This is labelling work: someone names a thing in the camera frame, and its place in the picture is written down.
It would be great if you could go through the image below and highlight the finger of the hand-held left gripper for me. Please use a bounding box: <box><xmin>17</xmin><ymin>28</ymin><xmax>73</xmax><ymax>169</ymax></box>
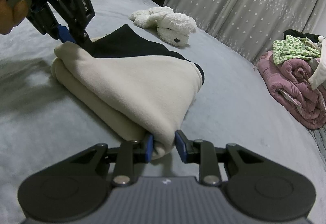
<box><xmin>48</xmin><ymin>0</ymin><xmax>93</xmax><ymax>48</ymax></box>
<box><xmin>25</xmin><ymin>2</ymin><xmax>77</xmax><ymax>44</ymax></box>

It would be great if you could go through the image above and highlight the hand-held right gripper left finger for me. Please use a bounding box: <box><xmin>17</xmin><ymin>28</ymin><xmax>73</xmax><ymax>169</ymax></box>
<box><xmin>69</xmin><ymin>133</ymin><xmax>154</xmax><ymax>187</ymax></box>

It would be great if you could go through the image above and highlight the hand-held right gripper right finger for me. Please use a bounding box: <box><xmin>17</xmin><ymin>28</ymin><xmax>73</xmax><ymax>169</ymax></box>
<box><xmin>174</xmin><ymin>130</ymin><xmax>263</xmax><ymax>187</ymax></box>

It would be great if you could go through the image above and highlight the cream and black sweatshirt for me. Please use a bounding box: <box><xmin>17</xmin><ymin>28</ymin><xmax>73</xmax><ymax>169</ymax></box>
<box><xmin>50</xmin><ymin>24</ymin><xmax>205</xmax><ymax>161</ymax></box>

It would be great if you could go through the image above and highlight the person's left hand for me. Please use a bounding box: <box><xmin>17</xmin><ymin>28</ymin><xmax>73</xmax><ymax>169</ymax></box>
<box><xmin>0</xmin><ymin>0</ymin><xmax>32</xmax><ymax>36</ymax></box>

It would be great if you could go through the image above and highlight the white plush dog toy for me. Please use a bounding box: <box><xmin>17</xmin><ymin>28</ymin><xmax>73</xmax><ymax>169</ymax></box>
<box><xmin>129</xmin><ymin>6</ymin><xmax>198</xmax><ymax>48</ymax></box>

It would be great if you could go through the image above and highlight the purple folded quilt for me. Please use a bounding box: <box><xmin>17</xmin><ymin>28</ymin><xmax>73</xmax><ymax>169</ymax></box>
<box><xmin>258</xmin><ymin>51</ymin><xmax>326</xmax><ymax>130</ymax></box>

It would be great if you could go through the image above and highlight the grey quilted blanket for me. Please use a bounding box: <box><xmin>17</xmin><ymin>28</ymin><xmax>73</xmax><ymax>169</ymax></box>
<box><xmin>307</xmin><ymin>126</ymin><xmax>326</xmax><ymax>158</ymax></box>

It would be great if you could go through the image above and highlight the green patterned cloth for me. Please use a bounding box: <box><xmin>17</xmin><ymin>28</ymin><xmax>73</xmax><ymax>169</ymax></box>
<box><xmin>273</xmin><ymin>35</ymin><xmax>321</xmax><ymax>66</ymax></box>

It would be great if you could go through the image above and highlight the cream garment on pile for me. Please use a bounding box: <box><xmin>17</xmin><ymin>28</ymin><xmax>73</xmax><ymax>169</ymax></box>
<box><xmin>308</xmin><ymin>37</ymin><xmax>326</xmax><ymax>90</ymax></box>

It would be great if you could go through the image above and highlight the black garment on pile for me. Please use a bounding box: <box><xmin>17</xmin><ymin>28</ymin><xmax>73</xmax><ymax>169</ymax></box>
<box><xmin>283</xmin><ymin>29</ymin><xmax>324</xmax><ymax>43</ymax></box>

